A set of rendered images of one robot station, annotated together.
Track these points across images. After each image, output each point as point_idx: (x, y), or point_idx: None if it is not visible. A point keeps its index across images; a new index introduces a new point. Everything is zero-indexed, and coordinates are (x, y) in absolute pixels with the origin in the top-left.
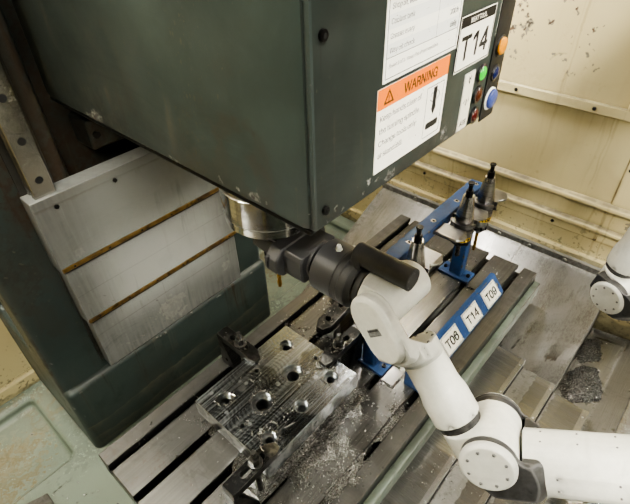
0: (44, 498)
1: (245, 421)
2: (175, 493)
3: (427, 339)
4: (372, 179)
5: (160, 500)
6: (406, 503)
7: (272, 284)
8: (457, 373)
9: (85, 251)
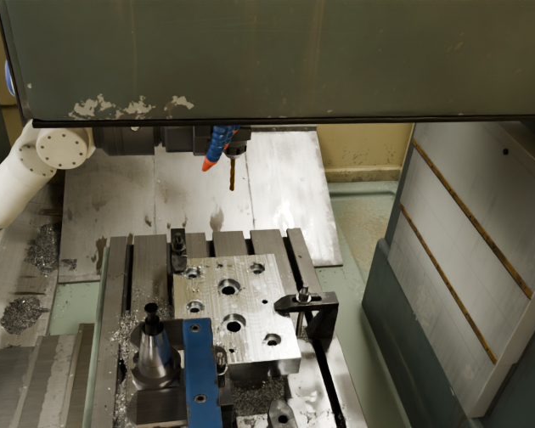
0: (339, 261)
1: (222, 268)
2: (228, 245)
3: (23, 155)
4: None
5: (232, 239)
6: (78, 418)
7: None
8: None
9: (425, 145)
